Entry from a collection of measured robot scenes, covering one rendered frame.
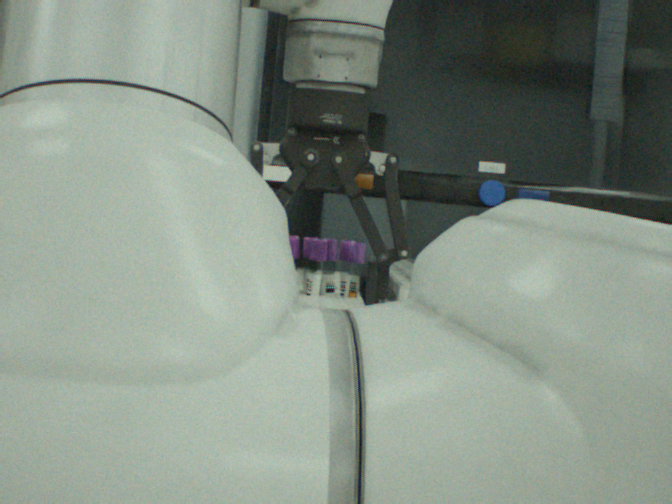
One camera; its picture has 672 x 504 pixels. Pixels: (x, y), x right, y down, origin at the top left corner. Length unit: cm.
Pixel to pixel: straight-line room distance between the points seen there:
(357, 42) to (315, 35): 4
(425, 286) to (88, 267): 12
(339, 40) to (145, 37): 70
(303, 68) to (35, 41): 70
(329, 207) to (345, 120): 97
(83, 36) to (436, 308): 17
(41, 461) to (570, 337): 17
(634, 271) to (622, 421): 5
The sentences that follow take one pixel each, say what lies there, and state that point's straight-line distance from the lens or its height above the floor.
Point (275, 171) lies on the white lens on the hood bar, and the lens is 154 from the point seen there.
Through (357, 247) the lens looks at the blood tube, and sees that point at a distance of 130.
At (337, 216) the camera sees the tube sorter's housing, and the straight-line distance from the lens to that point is 217.
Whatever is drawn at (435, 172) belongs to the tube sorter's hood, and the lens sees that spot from 156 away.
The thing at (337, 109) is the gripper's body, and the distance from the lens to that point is 120.
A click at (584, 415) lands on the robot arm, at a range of 45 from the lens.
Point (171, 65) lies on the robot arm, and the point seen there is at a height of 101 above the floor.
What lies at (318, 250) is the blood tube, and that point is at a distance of 128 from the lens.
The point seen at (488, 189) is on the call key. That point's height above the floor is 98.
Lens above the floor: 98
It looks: 3 degrees down
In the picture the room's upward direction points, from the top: 5 degrees clockwise
